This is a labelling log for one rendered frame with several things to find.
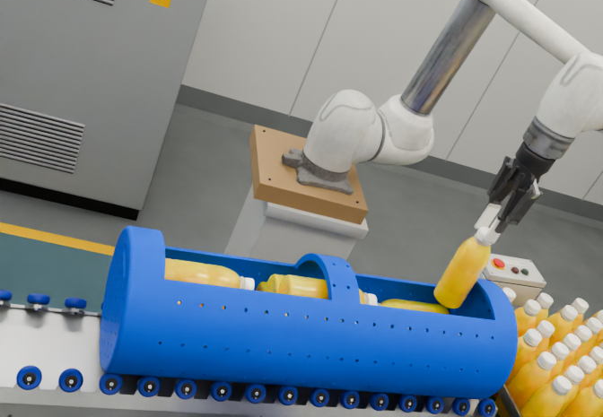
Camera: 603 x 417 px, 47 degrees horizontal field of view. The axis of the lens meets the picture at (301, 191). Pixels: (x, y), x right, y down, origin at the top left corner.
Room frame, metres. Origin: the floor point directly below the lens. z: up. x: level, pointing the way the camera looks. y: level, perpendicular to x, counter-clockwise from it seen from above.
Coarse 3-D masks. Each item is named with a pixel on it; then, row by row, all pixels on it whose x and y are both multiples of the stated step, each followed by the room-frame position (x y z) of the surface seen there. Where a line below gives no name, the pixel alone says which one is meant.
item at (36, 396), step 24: (120, 408) 0.90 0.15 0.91; (144, 408) 0.92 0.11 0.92; (168, 408) 0.95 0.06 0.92; (192, 408) 0.97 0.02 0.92; (216, 408) 0.99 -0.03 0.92; (240, 408) 1.02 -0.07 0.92; (264, 408) 1.04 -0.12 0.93; (288, 408) 1.07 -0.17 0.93; (312, 408) 1.09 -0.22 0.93; (336, 408) 1.12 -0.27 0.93; (360, 408) 1.15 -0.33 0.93
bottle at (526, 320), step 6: (516, 312) 1.58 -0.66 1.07; (522, 312) 1.57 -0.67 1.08; (528, 312) 1.57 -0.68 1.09; (516, 318) 1.57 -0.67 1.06; (522, 318) 1.56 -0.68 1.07; (528, 318) 1.56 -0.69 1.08; (534, 318) 1.57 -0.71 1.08; (522, 324) 1.55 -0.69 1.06; (528, 324) 1.56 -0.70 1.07; (534, 324) 1.57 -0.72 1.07; (522, 330) 1.55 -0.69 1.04
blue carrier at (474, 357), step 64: (128, 256) 0.97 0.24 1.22; (192, 256) 1.18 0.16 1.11; (320, 256) 1.22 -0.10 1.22; (128, 320) 0.88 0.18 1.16; (192, 320) 0.94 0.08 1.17; (256, 320) 1.00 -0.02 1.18; (320, 320) 1.06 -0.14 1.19; (384, 320) 1.14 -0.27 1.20; (448, 320) 1.22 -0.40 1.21; (512, 320) 1.31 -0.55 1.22; (320, 384) 1.06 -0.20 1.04; (384, 384) 1.11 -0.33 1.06; (448, 384) 1.18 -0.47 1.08
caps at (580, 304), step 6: (576, 300) 1.70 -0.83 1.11; (582, 300) 1.71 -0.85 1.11; (576, 306) 1.69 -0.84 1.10; (582, 306) 1.68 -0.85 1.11; (588, 306) 1.70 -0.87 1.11; (600, 312) 1.69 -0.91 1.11; (594, 318) 1.65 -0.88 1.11; (600, 318) 1.68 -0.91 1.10; (588, 324) 1.63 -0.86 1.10; (594, 324) 1.62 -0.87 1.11; (600, 324) 1.63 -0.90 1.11; (594, 330) 1.62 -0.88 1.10
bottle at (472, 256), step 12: (468, 240) 1.37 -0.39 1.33; (480, 240) 1.35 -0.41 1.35; (456, 252) 1.37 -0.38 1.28; (468, 252) 1.34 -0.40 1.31; (480, 252) 1.34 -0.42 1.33; (456, 264) 1.35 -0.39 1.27; (468, 264) 1.33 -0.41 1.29; (480, 264) 1.34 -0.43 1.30; (444, 276) 1.36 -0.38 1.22; (456, 276) 1.34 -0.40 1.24; (468, 276) 1.34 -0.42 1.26; (444, 288) 1.35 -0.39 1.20; (456, 288) 1.34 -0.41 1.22; (468, 288) 1.34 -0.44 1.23; (444, 300) 1.34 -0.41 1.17; (456, 300) 1.34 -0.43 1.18
